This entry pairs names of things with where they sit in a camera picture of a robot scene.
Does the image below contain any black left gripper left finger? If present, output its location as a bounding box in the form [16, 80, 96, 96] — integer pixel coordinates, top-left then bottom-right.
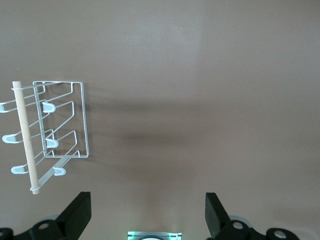
[28, 191, 92, 240]

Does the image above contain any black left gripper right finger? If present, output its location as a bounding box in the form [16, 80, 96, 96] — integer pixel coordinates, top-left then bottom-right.
[205, 192, 253, 240]

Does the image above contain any wooden rack rod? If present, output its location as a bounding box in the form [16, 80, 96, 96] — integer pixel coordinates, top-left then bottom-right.
[11, 81, 41, 195]

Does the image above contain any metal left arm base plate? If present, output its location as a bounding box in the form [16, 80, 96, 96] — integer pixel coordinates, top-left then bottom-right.
[127, 231, 183, 240]

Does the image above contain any white wire cup rack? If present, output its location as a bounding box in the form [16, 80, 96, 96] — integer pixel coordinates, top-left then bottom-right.
[0, 80, 90, 195]

